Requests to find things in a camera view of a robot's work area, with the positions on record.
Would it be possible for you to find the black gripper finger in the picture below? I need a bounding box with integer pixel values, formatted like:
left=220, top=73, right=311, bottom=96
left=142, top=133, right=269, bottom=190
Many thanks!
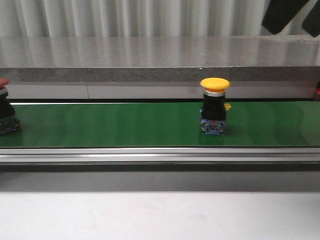
left=261, top=0, right=309, bottom=35
left=302, top=4, right=320, bottom=38

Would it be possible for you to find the grey speckled stone counter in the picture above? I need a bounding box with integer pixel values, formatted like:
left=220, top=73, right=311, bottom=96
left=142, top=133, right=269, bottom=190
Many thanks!
left=0, top=35, right=320, bottom=83

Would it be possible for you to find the green conveyor belt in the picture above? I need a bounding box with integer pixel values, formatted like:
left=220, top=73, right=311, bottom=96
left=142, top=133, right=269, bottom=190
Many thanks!
left=0, top=101, right=320, bottom=148

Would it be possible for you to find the white corrugated curtain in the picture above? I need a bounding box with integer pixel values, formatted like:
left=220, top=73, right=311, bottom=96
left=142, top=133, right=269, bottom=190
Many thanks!
left=0, top=0, right=320, bottom=39

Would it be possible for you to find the red mushroom push button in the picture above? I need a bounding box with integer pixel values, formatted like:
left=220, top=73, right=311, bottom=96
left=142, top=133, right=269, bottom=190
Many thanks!
left=0, top=78, right=21, bottom=135

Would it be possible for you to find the aluminium conveyor front rail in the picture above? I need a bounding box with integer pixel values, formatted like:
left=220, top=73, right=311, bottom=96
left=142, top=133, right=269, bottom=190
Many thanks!
left=0, top=147, right=320, bottom=166

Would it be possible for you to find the white conveyor back rail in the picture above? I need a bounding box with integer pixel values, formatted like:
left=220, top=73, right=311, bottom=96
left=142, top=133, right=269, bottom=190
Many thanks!
left=7, top=81, right=317, bottom=100

